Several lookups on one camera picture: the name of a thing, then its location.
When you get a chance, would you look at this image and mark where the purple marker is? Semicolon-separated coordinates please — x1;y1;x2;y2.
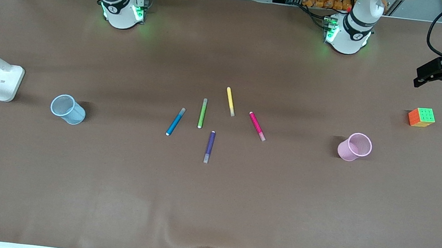
203;130;217;164

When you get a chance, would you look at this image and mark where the multicoloured puzzle cube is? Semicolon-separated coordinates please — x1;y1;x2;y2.
406;106;437;130

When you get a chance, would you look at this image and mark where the green marker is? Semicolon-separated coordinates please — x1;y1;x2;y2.
197;97;209;130

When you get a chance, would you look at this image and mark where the yellow marker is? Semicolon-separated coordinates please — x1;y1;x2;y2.
223;87;239;117

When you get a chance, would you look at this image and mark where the pink marker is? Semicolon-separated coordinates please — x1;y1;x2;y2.
246;111;270;142

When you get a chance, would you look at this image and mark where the pink mesh cup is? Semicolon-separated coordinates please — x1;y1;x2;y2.
336;130;374;164

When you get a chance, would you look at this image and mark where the light blue mesh cup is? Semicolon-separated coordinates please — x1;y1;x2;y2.
49;93;88;127

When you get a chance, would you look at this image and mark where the blue marker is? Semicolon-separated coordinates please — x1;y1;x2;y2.
165;106;187;138

